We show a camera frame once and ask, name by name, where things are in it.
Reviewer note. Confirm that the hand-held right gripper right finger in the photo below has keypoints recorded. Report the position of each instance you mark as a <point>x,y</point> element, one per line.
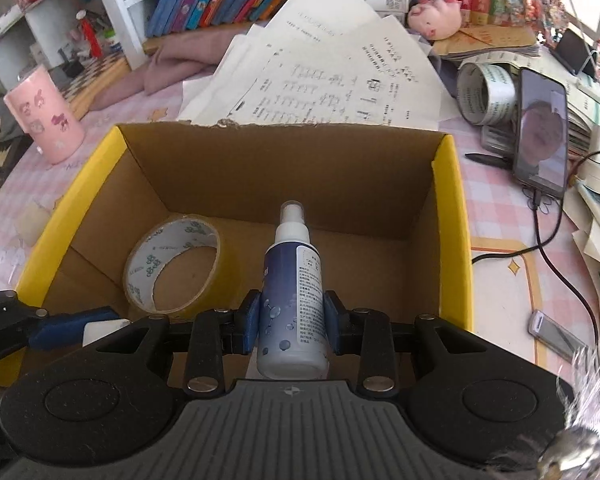
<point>330,320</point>

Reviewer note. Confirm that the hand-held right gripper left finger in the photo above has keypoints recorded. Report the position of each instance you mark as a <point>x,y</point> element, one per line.
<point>252,320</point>

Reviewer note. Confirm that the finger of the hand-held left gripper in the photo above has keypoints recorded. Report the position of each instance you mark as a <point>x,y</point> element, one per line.
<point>55,331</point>

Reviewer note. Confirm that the white spray bottle blue label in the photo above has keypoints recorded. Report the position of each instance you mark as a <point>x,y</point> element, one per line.
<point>292,300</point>

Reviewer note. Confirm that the white plug adapter block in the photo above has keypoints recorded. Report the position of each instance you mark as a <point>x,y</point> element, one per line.
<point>32,222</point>

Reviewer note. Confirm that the clear yellowish tape roll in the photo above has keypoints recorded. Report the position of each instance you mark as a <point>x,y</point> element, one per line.
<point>145,260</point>

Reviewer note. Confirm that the yellow cardboard box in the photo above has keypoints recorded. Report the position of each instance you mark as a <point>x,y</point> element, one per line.
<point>300,175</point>

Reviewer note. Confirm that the pink cylinder cup with stickers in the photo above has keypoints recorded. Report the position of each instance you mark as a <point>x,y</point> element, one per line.
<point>45,115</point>

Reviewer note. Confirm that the black pen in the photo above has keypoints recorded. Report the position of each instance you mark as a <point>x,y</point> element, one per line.
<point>487,160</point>

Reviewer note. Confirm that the pile of printed papers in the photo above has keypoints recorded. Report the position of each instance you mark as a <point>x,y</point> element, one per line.
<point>330,75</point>

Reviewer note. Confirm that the wooden chessboard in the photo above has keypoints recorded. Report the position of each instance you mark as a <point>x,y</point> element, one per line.
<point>95,77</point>

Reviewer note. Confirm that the pink cloth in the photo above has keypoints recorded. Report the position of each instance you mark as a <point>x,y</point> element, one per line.
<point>180,55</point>

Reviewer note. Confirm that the messy stack of books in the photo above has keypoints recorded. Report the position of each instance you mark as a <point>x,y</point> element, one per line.
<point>595,240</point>

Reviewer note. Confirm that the white printed tape roll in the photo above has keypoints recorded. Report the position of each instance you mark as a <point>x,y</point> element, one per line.
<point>495,90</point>

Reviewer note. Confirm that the black smartphone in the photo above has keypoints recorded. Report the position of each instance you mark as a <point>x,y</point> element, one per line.
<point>540,130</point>

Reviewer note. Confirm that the jar with green lid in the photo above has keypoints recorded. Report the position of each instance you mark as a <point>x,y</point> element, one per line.
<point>112,45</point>

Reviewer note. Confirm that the red bottle with white cap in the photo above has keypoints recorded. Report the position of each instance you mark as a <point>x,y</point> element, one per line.
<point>90,37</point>

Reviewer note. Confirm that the white low shelf unit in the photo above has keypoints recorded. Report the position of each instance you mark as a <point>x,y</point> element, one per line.
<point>45,35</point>

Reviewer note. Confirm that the white paper roll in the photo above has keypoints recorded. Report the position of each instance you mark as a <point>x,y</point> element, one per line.
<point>5,17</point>

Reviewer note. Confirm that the white bookshelf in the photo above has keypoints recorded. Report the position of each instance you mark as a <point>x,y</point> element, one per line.
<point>117,15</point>

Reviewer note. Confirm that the brown envelopes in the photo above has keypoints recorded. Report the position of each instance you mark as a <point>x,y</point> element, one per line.
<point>490,40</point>

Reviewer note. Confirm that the pink pig plush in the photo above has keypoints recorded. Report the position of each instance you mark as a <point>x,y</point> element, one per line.
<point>435,15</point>

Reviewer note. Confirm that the black phone on stand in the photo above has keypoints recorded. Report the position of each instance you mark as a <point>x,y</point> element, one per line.
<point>572,50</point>

